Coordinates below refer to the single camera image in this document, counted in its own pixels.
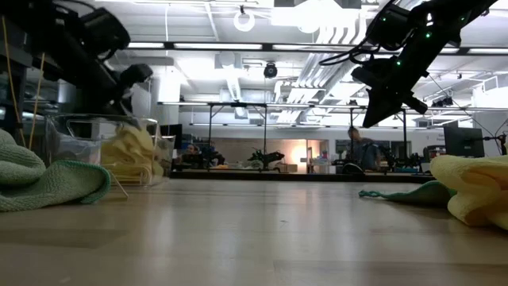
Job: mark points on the brown cardboard box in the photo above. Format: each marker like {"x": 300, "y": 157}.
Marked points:
{"x": 287, "y": 168}

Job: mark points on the black background robot arm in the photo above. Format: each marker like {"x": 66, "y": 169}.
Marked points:
{"x": 266, "y": 158}

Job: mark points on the black ceiling camera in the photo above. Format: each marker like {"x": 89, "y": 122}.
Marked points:
{"x": 270, "y": 70}

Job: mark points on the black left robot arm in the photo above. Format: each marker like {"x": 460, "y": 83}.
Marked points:
{"x": 39, "y": 32}

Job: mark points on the person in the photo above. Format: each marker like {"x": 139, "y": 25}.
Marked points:
{"x": 191, "y": 150}
{"x": 363, "y": 153}

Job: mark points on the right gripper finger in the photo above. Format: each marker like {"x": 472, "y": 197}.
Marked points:
{"x": 374, "y": 105}
{"x": 391, "y": 103}

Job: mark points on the black background workstation frame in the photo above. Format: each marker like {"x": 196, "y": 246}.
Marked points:
{"x": 238, "y": 105}

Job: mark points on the black computer monitor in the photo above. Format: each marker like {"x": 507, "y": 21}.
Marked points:
{"x": 464, "y": 143}

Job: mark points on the clear plastic bin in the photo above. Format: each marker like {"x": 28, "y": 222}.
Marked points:
{"x": 71, "y": 151}

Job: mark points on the green microfiber towel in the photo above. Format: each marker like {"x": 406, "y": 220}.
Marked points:
{"x": 39, "y": 186}
{"x": 420, "y": 194}

